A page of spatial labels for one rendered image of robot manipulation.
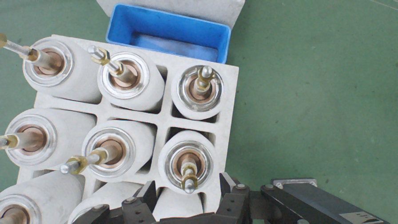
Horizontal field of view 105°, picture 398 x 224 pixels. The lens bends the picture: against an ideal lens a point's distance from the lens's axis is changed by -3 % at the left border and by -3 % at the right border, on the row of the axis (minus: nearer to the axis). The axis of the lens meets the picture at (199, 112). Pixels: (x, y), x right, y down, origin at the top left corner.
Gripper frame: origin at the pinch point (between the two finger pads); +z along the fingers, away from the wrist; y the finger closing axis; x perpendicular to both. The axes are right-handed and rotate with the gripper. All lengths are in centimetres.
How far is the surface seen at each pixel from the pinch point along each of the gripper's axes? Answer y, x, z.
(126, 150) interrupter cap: -8.8, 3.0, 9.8
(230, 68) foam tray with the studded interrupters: 10.4, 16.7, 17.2
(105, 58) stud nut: -7.7, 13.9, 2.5
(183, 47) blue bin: 1.1, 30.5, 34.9
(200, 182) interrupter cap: 1.6, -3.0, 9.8
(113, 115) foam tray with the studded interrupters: -13.8, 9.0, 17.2
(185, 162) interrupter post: -0.3, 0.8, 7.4
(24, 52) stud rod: -19.5, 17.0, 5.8
